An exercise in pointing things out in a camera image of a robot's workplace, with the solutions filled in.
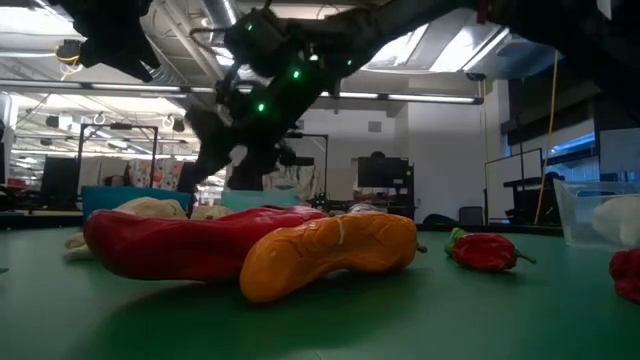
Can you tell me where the blue plastic bin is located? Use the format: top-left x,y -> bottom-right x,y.
82,185 -> 194,222

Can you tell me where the teal plastic bin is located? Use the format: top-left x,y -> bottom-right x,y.
221,189 -> 301,211

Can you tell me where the black gantry frame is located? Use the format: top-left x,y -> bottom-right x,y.
77,123 -> 160,187
284,131 -> 330,194

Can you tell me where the large black monitor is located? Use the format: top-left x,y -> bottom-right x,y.
357,156 -> 415,204

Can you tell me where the white plastic cover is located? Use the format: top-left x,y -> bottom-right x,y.
262,164 -> 319,201

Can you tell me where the yellow cable reel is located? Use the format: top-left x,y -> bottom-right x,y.
53,38 -> 85,81

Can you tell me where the round silver ceiling duct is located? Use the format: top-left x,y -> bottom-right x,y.
202,0 -> 241,26

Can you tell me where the small red pepper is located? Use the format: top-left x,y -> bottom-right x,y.
608,248 -> 640,305
452,233 -> 538,273

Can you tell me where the long orange pepper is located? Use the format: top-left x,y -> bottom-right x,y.
238,212 -> 429,305

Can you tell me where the clear plastic bin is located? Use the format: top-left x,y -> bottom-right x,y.
552,179 -> 640,250

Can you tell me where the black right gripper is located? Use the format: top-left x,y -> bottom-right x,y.
185,64 -> 331,192

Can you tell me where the black office chair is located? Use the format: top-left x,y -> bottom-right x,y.
458,205 -> 485,226

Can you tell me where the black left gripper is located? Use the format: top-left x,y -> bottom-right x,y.
49,0 -> 161,84

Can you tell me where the colourful wall poster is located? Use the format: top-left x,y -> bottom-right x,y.
127,158 -> 184,191

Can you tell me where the long red pepper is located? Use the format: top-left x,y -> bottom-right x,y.
83,206 -> 326,282

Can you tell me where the yellow hanging cable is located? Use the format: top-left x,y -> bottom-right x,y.
533,49 -> 560,225

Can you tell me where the long ceiling light strip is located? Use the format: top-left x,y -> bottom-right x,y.
0,78 -> 484,105

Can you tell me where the green table mat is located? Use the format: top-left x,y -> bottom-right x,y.
0,227 -> 640,360

